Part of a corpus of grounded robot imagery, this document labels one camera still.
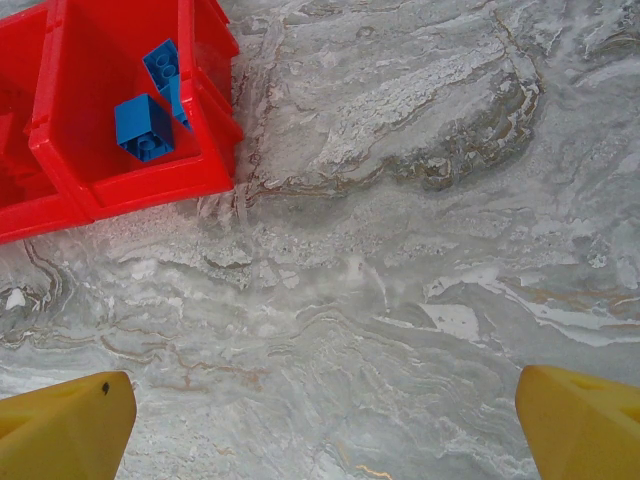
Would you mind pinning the red plastic bin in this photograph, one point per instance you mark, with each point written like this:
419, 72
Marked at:
30, 215
165, 180

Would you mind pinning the small white scrap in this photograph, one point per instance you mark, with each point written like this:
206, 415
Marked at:
15, 297

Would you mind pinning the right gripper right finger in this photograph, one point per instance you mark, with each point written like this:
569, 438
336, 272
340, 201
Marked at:
585, 430

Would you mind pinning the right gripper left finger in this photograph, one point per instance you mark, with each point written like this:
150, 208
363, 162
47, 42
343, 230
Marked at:
65, 430

